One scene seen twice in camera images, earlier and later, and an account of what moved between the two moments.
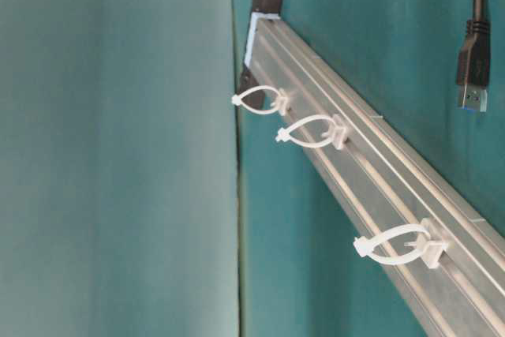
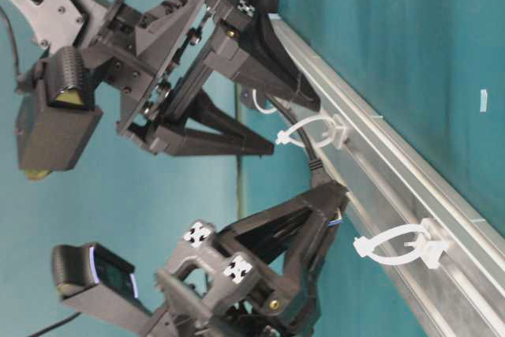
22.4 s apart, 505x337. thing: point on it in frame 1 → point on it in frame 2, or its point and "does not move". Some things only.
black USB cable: [474, 58] → [315, 167]
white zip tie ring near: [430, 246] does not move
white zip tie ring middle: [336, 137] does not move
